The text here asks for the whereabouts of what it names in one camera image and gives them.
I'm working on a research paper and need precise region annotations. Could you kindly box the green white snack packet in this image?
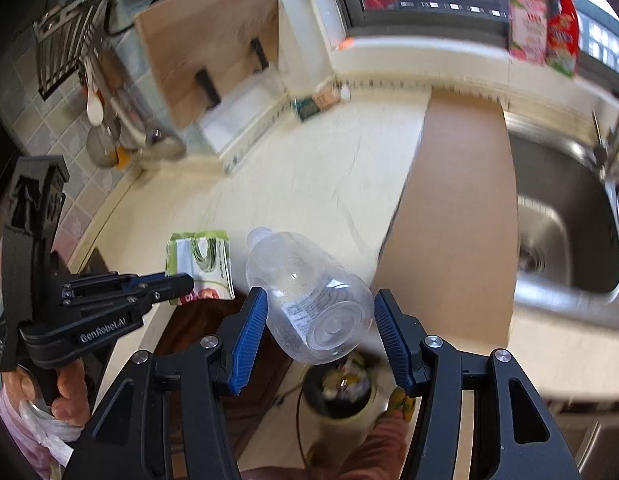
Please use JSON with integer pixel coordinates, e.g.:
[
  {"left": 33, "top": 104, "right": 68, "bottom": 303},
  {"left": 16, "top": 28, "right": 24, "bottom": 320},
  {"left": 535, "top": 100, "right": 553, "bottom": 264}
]
[{"left": 165, "top": 230, "right": 235, "bottom": 306}]

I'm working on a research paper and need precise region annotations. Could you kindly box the clear plastic bottle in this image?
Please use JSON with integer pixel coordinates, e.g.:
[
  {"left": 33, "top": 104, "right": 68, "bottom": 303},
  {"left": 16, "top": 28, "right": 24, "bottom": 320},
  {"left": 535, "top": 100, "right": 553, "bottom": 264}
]
[{"left": 246, "top": 226, "right": 373, "bottom": 365}]

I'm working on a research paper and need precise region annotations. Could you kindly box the round black trash bin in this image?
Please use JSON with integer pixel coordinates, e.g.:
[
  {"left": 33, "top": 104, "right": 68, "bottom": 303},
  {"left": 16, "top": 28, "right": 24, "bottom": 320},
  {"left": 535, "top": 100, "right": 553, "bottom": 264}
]
[{"left": 296, "top": 352, "right": 393, "bottom": 444}]

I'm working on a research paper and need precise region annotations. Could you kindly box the steel kitchen faucet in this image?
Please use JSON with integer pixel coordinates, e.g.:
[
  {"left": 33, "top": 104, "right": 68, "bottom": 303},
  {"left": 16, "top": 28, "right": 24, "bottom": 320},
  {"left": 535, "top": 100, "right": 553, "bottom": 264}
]
[{"left": 591, "top": 93, "right": 619, "bottom": 181}]

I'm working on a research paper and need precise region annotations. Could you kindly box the person left hand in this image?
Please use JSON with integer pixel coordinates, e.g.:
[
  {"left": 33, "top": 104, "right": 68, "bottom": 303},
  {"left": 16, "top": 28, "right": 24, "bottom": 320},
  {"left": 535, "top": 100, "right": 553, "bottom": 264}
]
[{"left": 1, "top": 358, "right": 92, "bottom": 428}]

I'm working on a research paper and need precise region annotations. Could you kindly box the yellow slipper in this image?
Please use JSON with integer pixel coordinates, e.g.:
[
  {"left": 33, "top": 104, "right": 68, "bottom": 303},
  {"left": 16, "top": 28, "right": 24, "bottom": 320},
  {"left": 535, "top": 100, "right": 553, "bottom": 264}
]
[{"left": 385, "top": 387, "right": 416, "bottom": 422}]

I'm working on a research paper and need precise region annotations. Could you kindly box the pink trousers leg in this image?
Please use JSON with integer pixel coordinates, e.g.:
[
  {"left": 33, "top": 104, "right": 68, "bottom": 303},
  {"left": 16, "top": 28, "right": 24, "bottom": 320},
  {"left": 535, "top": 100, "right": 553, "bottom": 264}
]
[{"left": 241, "top": 411, "right": 409, "bottom": 479}]

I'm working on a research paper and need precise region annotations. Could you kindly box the steel ladle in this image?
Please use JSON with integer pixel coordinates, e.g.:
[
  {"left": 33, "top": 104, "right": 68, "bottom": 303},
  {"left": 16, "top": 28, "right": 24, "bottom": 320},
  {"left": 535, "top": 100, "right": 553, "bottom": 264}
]
[{"left": 96, "top": 48, "right": 187, "bottom": 160}]

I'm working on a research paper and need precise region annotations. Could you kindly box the mesh strainer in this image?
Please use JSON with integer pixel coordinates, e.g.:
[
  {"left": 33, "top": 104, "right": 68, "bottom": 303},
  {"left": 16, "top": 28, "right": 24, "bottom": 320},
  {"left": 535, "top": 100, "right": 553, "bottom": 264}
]
[{"left": 86, "top": 124, "right": 119, "bottom": 169}]

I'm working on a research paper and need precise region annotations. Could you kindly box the white plastic spoon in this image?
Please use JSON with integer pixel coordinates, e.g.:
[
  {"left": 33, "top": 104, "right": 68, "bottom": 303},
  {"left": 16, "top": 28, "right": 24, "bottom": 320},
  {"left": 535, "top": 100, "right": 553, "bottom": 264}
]
[{"left": 84, "top": 58, "right": 104, "bottom": 127}]

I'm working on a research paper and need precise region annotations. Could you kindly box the brown cardboard sheet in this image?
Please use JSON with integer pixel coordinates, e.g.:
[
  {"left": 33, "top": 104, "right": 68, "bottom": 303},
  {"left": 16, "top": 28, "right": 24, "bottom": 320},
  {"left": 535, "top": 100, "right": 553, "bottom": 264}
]
[{"left": 372, "top": 89, "right": 519, "bottom": 354}]

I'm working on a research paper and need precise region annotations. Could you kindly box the stainless steel sink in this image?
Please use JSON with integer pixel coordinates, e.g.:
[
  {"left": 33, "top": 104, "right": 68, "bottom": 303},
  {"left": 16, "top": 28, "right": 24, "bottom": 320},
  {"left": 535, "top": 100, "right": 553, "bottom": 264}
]
[{"left": 506, "top": 114, "right": 619, "bottom": 331}]

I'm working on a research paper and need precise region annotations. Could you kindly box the green small box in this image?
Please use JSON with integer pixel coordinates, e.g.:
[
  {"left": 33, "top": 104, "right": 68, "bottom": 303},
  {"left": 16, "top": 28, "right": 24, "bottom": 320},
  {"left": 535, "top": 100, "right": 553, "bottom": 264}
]
[{"left": 291, "top": 96, "right": 320, "bottom": 122}]

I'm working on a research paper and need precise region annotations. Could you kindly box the wooden cutting board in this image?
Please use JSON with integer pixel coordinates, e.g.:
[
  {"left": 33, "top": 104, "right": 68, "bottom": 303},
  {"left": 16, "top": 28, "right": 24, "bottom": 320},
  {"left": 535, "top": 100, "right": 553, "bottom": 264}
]
[{"left": 134, "top": 0, "right": 279, "bottom": 129}]

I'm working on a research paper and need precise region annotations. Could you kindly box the pink crumpled wrapper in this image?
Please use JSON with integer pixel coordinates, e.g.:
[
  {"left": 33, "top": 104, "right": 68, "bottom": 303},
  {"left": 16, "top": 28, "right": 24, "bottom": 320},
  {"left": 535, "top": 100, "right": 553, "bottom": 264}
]
[{"left": 311, "top": 84, "right": 341, "bottom": 110}]

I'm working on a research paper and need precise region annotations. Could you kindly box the small white bottle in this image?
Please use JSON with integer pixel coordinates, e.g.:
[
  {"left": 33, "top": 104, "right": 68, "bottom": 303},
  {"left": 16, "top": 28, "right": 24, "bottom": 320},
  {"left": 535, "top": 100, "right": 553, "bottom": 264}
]
[{"left": 340, "top": 84, "right": 352, "bottom": 102}]

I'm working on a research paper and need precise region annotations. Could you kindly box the red spray cleaner bottle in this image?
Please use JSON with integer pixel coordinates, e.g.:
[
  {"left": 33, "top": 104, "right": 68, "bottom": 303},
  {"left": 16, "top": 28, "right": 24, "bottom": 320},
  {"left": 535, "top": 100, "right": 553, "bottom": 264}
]
[{"left": 546, "top": 0, "right": 579, "bottom": 78}]

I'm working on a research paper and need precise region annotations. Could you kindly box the pink dish soap bottle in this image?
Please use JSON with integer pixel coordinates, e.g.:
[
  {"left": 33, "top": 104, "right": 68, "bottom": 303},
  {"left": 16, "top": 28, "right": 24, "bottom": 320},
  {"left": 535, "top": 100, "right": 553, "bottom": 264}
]
[{"left": 508, "top": 0, "right": 547, "bottom": 65}]

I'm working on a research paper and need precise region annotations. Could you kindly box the black wall utensil rack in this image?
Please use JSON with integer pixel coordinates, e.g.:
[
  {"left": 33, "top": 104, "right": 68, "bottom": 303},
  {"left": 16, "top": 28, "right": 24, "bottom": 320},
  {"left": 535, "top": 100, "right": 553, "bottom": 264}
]
[{"left": 32, "top": 0, "right": 106, "bottom": 101}]

